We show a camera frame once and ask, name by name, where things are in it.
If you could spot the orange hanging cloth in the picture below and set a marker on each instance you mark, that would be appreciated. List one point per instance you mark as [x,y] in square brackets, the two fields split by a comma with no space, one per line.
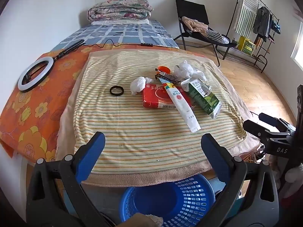
[258,42]

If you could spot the green striped hanging towel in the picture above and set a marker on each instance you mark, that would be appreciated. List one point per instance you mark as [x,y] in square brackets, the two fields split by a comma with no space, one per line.
[246,11]

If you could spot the striped garment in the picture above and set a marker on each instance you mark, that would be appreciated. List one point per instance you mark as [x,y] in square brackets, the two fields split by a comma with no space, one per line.
[215,37]

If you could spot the beige clothing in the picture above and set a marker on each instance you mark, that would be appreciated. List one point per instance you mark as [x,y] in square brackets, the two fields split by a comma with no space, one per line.
[194,23]

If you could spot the white tube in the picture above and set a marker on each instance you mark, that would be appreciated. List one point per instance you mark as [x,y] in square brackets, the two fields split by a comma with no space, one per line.
[183,108]

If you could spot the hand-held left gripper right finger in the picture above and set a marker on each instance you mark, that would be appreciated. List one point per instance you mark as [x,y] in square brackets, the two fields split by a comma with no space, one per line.
[214,153]

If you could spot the red tissue packet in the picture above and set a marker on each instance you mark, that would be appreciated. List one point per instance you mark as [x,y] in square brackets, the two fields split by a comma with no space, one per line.
[153,97]

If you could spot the candy bar wrapper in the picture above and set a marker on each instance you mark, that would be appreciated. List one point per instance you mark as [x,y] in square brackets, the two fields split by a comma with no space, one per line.
[169,76]

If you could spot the orange bottle cap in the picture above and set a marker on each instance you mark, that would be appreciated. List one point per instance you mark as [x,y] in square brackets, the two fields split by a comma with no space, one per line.
[163,69]

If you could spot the yellow crate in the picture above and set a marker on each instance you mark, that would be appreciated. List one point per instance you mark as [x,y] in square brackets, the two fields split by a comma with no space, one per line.
[246,45]

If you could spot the window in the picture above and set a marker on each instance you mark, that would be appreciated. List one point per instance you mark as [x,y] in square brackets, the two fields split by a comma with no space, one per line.
[298,45]

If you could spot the orange floral bedsheet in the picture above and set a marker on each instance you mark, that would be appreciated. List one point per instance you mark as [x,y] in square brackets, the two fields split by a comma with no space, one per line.
[35,108]

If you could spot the yellow striped cloth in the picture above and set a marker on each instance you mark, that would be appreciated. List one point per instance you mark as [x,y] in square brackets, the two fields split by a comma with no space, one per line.
[132,127]

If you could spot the folded floral quilt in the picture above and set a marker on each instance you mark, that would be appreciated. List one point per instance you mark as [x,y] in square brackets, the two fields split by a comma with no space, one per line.
[118,9]

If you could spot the white plastic bag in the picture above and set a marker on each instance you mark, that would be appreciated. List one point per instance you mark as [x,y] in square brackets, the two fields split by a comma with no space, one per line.
[185,68]

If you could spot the person's right forearm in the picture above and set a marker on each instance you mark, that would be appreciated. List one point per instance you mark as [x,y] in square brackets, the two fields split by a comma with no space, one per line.
[293,179]

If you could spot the dark hanging jacket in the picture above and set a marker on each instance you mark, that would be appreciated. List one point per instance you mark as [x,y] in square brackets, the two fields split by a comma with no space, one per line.
[261,21]

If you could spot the black folding chair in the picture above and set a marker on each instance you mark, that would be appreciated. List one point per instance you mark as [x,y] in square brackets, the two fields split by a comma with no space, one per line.
[189,7]

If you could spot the black clothes rack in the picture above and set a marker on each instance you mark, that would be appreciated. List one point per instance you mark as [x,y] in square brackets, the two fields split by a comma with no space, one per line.
[259,52]

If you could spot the blue hanging garment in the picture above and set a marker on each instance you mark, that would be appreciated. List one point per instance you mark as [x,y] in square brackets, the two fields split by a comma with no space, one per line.
[275,27]

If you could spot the blue plastic basket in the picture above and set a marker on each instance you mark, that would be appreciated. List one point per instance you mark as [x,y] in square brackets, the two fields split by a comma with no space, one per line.
[151,201]

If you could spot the blue plaid bedsheet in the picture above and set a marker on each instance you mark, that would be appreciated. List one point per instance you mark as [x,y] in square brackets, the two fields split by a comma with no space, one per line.
[123,32]

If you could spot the green milk carton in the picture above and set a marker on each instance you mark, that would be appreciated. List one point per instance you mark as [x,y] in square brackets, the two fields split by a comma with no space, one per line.
[203,97]

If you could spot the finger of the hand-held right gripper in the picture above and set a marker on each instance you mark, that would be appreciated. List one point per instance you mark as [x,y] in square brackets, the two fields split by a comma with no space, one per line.
[258,130]
[269,119]

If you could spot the white tissue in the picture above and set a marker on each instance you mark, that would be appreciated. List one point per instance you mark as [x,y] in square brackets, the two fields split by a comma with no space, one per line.
[138,84]

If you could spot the beige towel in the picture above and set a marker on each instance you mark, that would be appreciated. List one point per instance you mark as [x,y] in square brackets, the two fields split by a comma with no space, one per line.
[142,179]

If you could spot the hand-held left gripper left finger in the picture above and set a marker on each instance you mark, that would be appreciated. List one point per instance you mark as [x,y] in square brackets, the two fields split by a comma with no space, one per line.
[93,151]

